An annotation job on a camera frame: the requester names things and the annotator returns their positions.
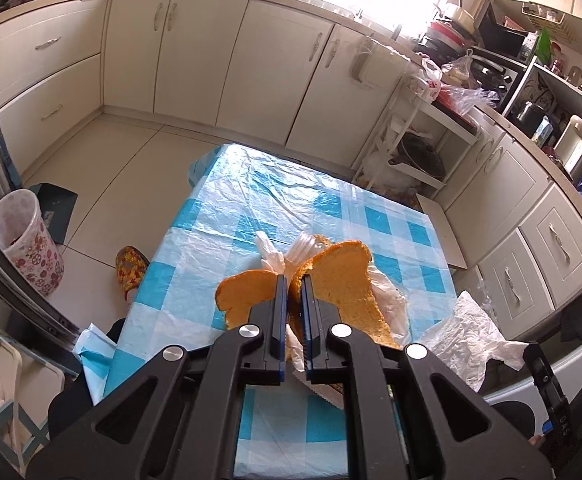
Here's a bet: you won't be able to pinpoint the beige board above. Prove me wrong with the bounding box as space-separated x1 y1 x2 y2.
415 192 468 272

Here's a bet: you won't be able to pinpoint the translucent plastic bag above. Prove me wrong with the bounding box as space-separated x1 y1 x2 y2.
368 267 409 346

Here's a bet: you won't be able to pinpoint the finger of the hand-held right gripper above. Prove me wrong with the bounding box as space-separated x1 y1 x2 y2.
523 342 572 453

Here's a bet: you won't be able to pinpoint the wire basket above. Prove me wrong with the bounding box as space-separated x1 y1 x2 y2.
520 2 582 45

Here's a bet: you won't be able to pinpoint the orange peel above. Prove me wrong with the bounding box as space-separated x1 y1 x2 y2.
214 240 402 351

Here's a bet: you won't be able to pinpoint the blue checkered plastic tablecloth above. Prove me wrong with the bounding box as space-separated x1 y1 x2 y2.
74 142 459 480

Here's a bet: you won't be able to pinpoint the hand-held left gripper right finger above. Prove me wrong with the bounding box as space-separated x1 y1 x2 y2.
301 275 556 480

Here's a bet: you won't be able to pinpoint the white countertop appliance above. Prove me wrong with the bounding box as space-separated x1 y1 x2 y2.
552 114 582 177

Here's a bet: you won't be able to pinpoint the toaster oven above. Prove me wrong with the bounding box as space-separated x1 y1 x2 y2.
465 45 528 107

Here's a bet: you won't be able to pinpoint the white hanging holder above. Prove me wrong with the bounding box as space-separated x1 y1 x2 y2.
352 39 413 92

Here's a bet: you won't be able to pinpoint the white plastic rack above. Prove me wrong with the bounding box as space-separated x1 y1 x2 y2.
0 329 67 480

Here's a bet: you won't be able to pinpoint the cream base cabinet with doors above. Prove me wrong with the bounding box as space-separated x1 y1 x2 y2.
102 0 424 171

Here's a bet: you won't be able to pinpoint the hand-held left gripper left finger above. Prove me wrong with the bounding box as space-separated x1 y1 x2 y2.
25 275 289 480

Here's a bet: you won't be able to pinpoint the plastic bags with food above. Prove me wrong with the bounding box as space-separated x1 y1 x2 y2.
418 52 502 117

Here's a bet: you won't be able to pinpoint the cream drawer cabinet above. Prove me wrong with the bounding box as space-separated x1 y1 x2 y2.
0 0 109 173

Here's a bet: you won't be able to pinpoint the floral slipper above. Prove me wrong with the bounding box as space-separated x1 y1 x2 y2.
115 246 151 302

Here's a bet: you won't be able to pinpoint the stack of dishes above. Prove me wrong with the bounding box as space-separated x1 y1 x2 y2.
422 19 472 55

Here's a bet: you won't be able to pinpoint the dark blue dustpan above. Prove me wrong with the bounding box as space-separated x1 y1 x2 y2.
28 182 79 247

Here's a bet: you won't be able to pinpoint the crumpled white plastic bag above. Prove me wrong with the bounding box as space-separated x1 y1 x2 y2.
420 290 529 397

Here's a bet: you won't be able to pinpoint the person's right leg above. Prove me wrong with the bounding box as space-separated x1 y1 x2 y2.
485 399 539 463

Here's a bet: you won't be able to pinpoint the dark cooking pot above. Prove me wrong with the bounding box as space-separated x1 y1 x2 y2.
388 132 446 181

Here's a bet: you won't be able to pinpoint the white curved panel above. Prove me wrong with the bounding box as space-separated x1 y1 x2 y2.
485 329 582 403

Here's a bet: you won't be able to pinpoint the cream cabinet arched panel doors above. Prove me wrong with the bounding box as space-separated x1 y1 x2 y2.
441 105 582 351

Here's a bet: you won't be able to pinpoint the floral trash bin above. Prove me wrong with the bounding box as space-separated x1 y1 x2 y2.
0 189 66 298

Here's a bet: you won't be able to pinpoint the white trolley shelf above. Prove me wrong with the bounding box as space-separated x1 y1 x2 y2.
353 74 478 196

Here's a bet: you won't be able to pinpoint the black kettle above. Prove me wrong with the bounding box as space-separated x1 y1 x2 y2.
515 101 548 137

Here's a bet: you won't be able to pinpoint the black microwave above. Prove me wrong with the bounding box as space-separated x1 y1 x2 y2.
475 0 542 63

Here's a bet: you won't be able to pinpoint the open shelf unit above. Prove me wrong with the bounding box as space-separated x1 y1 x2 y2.
501 54 582 221

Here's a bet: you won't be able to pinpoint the clear plastic sheet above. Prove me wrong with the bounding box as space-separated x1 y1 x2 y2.
475 276 498 322

